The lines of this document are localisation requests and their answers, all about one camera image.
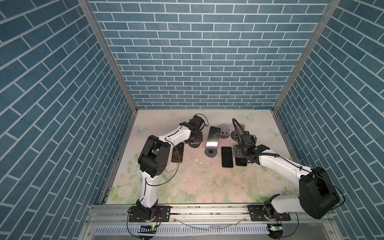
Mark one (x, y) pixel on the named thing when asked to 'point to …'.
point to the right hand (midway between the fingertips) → (241, 148)
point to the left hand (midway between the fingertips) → (196, 138)
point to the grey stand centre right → (210, 152)
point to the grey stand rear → (225, 131)
